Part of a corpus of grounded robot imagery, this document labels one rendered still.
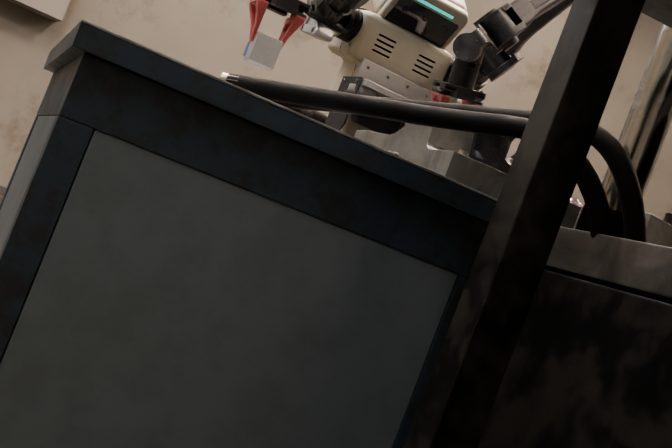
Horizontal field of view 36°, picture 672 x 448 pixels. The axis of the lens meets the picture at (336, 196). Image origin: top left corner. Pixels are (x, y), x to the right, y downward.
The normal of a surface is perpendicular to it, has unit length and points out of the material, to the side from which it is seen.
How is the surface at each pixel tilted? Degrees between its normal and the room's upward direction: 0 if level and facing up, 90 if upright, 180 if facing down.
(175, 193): 90
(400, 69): 98
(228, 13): 90
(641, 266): 90
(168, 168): 90
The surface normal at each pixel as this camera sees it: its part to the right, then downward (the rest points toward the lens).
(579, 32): -0.88, -0.36
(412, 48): 0.37, 0.25
